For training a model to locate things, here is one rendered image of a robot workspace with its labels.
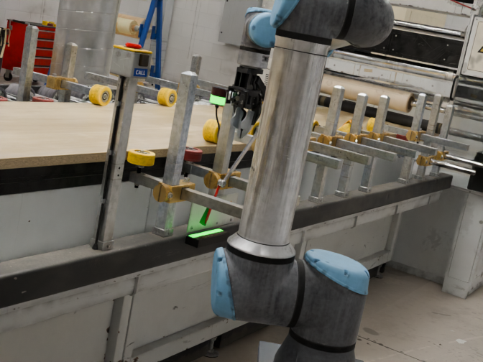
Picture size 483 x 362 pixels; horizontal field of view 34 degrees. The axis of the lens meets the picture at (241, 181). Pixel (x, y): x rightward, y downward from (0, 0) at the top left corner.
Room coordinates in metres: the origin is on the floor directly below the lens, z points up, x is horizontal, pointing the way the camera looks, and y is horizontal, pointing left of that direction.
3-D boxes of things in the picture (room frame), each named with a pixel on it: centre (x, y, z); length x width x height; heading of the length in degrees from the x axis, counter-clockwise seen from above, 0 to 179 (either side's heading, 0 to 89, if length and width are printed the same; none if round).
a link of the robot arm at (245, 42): (2.32, 0.03, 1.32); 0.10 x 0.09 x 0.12; 9
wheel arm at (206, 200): (2.21, 0.13, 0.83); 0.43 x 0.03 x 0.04; 60
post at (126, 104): (1.97, 0.33, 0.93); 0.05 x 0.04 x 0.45; 150
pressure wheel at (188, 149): (2.52, 0.18, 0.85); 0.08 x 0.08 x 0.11
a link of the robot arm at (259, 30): (2.21, 0.01, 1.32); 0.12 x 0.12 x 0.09; 9
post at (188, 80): (2.20, 0.20, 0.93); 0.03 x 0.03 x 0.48; 60
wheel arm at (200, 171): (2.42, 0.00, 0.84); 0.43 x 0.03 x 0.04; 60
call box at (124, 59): (1.97, 0.33, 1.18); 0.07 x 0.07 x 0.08; 60
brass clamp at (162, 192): (2.22, 0.18, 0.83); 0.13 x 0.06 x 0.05; 150
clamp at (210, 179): (2.44, 0.06, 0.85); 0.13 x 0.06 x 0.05; 150
